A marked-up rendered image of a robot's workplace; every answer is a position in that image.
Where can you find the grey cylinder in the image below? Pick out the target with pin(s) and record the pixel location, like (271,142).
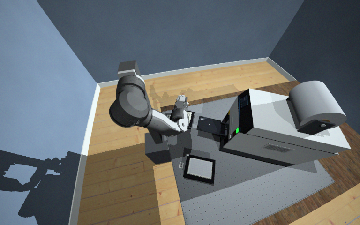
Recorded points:
(313,101)

